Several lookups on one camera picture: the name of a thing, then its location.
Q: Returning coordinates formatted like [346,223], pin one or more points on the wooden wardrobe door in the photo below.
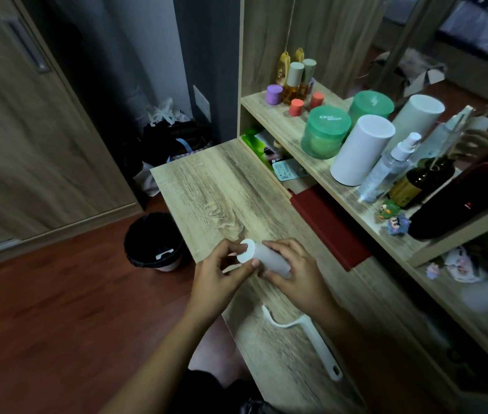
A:
[32,137]

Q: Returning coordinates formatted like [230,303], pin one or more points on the white cylinder container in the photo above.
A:
[361,150]

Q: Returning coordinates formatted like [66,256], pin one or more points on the person's left thumb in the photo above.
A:
[244,271]

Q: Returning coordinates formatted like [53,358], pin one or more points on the person's left forearm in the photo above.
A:
[162,366]

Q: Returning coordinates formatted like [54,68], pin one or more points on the person's right thumb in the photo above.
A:
[276,278]

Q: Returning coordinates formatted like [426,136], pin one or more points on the yellow bottle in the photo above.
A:
[282,68]

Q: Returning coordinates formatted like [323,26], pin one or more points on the white plastic bag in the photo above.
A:
[164,111]

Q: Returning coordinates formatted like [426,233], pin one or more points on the red notebook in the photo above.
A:
[332,226]

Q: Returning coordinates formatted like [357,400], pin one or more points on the amber bottle with grey cap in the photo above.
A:
[292,84]

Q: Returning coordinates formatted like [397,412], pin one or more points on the black bag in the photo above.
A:
[175,140]

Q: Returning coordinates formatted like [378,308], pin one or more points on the clear spray bottle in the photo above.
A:
[384,172]

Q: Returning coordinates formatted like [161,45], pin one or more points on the small red capped bottle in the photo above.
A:
[296,107]

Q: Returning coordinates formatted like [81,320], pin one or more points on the black trash bin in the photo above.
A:
[154,241]

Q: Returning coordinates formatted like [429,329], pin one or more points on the green packet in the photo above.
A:
[257,148]

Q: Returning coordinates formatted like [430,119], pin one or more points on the dark reed diffuser bottle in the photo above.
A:
[420,181]

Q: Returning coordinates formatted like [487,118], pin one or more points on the blue toy figurine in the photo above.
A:
[398,224]

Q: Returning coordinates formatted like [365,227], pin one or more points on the purple capped jar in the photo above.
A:
[273,95]

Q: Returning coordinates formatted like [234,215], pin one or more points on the person's black shorts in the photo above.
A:
[218,394]

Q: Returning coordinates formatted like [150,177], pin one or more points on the person's leg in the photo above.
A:
[216,353]

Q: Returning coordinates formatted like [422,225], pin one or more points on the person's right hand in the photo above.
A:
[302,282]

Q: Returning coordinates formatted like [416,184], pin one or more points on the person's left hand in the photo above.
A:
[211,286]

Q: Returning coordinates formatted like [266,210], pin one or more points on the small pink figurine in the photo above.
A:
[433,271]

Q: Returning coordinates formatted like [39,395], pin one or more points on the white wall socket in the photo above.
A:
[201,103]

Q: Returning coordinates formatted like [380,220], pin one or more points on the white lint roller refill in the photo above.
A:
[265,254]

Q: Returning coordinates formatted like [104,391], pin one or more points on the green toy figurine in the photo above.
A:
[389,209]

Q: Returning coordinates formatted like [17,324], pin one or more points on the wall mirror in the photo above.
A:
[442,51]

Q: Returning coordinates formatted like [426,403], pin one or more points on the pale blue sachet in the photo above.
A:
[288,170]

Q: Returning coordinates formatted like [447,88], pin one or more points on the wooden shelf unit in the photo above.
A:
[304,124]

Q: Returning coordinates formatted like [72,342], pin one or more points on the green plastic jar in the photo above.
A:
[325,133]

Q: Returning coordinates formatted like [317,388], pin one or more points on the dark red bottle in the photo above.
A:
[464,193]

